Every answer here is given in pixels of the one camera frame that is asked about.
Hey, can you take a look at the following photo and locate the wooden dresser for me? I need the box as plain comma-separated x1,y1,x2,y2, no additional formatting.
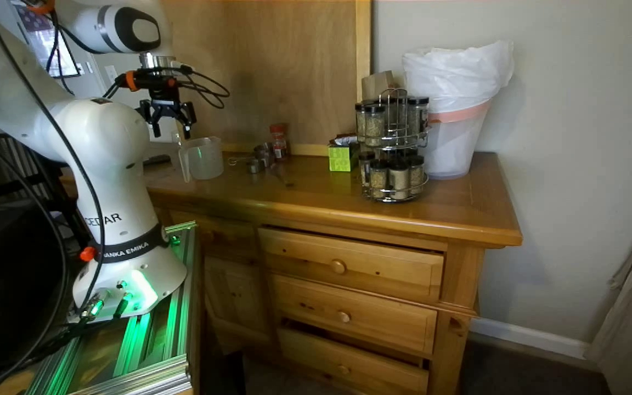
144,154,523,395

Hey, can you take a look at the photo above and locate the wooden backboard panel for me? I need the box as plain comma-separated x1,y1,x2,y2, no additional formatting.
159,0,373,155

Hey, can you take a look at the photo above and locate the bottom wooden drawer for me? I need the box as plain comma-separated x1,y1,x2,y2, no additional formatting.
277,328,432,395

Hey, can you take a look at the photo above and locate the medium steel measuring cup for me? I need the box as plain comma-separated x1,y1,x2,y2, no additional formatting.
245,158,265,176

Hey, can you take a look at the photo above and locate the white lined trash bin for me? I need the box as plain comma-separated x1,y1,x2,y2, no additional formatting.
401,42,515,180

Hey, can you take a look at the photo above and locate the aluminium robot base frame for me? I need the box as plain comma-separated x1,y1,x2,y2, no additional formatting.
24,221,197,395

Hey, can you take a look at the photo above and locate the top wooden drawer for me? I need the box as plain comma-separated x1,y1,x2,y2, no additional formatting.
258,227,443,302

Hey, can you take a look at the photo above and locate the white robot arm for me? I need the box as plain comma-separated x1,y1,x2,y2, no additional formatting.
0,27,186,323

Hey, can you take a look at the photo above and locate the green box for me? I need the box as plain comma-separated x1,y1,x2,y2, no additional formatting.
330,145,354,174

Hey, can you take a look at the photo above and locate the brown paper bag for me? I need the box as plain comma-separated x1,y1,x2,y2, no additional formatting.
362,69,404,101

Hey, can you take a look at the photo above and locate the red lid spice shaker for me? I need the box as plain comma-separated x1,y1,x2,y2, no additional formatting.
269,123,289,160

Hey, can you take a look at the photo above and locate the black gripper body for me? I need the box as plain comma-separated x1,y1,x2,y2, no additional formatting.
136,68,195,130

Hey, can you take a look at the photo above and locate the clear plastic measuring jug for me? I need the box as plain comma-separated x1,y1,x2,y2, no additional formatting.
178,135,223,182

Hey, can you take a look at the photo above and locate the middle wooden drawer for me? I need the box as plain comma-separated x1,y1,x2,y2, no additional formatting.
271,273,436,355

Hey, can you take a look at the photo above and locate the rotating spice rack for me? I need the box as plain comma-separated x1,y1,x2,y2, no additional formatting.
356,90,427,203

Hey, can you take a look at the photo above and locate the wooden drawer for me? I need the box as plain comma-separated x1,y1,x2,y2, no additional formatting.
277,328,432,395
271,273,436,355
258,227,443,302

